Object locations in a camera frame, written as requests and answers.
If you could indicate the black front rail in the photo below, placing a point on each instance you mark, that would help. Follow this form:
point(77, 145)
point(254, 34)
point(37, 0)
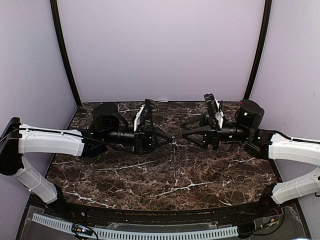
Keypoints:
point(99, 215)

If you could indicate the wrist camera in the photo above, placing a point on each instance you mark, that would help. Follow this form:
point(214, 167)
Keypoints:
point(214, 109)
point(144, 113)

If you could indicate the white slotted cable duct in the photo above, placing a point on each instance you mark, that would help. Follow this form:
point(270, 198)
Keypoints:
point(119, 231)

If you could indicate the black frame post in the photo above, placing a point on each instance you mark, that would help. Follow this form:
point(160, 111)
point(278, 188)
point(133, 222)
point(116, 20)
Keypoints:
point(259, 49)
point(63, 51)

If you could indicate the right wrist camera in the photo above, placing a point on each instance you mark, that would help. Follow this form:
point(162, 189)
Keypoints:
point(214, 109)

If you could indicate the small circuit board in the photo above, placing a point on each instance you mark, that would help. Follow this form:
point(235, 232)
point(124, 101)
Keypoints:
point(80, 230)

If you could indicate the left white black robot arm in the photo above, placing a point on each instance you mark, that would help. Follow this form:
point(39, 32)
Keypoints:
point(109, 129)

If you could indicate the left black frame post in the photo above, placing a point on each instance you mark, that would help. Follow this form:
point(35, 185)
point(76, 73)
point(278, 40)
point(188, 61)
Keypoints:
point(63, 51)

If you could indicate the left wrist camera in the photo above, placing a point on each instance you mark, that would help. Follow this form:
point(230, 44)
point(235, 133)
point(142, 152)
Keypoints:
point(144, 113)

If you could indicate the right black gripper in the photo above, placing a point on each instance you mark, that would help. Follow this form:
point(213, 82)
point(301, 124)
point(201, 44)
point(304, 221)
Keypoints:
point(212, 133)

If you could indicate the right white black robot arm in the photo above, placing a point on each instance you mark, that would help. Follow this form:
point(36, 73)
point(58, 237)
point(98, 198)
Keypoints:
point(272, 145)

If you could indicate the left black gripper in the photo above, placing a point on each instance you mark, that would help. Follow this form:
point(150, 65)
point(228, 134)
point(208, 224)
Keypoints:
point(144, 137)

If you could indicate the right black frame post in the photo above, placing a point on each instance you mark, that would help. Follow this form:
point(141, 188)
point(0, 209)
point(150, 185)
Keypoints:
point(259, 49)

